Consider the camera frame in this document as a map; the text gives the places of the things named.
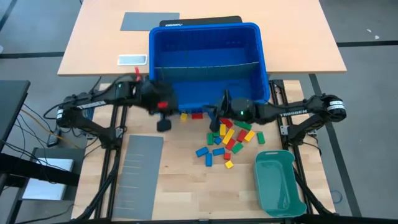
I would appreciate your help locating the black closed laptop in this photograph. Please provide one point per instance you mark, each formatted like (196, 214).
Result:
(211, 21)

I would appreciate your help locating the small yellow cube block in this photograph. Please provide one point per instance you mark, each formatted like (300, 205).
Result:
(183, 117)
(229, 164)

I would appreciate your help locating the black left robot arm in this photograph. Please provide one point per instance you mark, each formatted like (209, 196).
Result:
(90, 104)

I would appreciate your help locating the short grey slotted divider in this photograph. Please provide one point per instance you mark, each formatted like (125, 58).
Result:
(136, 180)

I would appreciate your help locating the white-edged grey phone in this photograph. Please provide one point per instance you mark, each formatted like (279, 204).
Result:
(132, 60)

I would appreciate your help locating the green rectangular block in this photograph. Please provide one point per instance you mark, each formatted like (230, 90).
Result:
(237, 147)
(261, 137)
(210, 139)
(215, 134)

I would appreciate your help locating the long yellow block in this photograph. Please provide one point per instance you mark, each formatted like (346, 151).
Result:
(228, 136)

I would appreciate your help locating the black power adapter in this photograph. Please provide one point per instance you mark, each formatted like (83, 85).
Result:
(53, 140)

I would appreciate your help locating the large blue plastic bin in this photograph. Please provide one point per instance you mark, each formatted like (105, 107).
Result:
(205, 43)

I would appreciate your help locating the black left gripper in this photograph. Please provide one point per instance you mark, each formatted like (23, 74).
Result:
(155, 93)

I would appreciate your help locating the long green block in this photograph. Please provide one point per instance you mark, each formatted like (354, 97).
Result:
(242, 125)

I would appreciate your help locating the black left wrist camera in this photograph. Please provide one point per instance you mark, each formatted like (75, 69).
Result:
(163, 124)

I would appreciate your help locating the flat grey sheet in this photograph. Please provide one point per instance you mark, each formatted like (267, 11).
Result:
(146, 21)

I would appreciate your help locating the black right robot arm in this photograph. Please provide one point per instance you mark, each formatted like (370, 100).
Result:
(292, 112)

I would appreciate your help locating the long red block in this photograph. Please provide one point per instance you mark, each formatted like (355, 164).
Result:
(227, 123)

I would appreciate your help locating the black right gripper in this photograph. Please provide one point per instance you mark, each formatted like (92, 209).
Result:
(242, 112)

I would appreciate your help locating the black side desk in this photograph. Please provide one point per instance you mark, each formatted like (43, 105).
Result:
(12, 105)

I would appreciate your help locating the red rectangular block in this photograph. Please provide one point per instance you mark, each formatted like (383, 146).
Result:
(242, 136)
(196, 116)
(230, 144)

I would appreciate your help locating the teal plastic basket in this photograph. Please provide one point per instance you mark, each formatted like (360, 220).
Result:
(276, 186)

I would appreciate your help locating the grey metal mount bracket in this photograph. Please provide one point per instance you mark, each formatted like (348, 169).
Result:
(119, 132)
(284, 129)

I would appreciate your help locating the small red cube block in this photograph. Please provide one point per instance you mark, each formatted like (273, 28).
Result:
(227, 156)

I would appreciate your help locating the white flat box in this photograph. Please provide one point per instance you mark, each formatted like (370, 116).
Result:
(46, 189)

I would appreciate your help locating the long grey slotted divider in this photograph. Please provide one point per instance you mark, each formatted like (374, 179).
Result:
(205, 73)

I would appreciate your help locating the black horizontal bar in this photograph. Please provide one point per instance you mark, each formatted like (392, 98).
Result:
(37, 171)

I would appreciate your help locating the small blue cube block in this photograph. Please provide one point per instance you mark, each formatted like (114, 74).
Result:
(218, 140)

